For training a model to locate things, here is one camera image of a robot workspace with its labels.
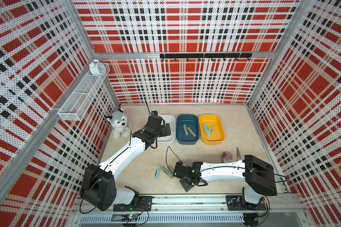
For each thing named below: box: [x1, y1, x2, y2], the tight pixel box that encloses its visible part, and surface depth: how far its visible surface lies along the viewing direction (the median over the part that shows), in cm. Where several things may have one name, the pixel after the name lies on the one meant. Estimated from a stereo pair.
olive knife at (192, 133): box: [186, 126, 197, 137], surface depth 104 cm
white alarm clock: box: [88, 58, 107, 76], surface depth 82 cm
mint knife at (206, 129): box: [202, 122, 210, 138], surface depth 107 cm
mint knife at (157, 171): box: [154, 163, 162, 181], surface depth 86 cm
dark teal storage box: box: [176, 113, 200, 146], surface depth 106 cm
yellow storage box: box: [198, 113, 226, 146], surface depth 106 cm
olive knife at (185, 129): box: [183, 123, 189, 136], surface depth 106 cm
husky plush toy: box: [105, 111, 131, 140], surface depth 90 cm
